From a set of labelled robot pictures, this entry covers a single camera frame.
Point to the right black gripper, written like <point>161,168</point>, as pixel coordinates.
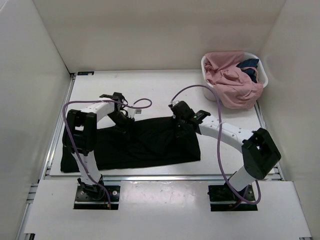
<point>180,133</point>

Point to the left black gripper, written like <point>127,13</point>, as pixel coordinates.
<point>129,125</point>

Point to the black trousers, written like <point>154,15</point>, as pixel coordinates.
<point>147,143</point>

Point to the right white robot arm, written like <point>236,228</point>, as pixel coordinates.
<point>259,152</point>

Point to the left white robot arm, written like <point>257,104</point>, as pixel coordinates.
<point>85,125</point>

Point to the pink garment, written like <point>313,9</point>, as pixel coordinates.
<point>234,87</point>

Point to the blue white label sticker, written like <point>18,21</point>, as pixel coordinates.
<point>85,73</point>

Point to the dark blue garment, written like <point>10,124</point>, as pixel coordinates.
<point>250,67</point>

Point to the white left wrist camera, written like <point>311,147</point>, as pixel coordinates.
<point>136,112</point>

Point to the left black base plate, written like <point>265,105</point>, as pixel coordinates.
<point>97,201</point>

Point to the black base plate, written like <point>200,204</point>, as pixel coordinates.
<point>97,201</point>
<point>222,199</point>

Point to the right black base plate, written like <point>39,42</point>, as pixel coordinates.
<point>222,199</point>

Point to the aluminium frame rail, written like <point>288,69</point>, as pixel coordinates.
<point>114,178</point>

